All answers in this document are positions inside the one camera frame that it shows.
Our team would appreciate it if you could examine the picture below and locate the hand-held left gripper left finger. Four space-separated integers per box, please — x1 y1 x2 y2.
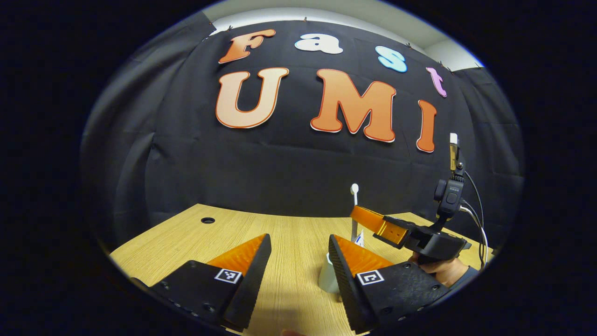
131 233 272 333

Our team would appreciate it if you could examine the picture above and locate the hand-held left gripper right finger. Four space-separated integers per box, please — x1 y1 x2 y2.
328 234 451 335

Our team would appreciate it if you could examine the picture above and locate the light blue cup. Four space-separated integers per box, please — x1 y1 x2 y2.
318 253 341 294

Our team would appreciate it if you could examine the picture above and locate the white toothbrush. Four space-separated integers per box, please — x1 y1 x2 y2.
350 183 360 243

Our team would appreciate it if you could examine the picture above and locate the wooden desktop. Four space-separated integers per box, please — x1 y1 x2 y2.
110 203 495 336

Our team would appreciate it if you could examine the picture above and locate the black backdrop cloth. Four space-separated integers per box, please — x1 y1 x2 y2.
82 19 525 252

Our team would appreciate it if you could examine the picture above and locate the right hand-held gripper cable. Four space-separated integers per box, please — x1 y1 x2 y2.
459 170 489 269

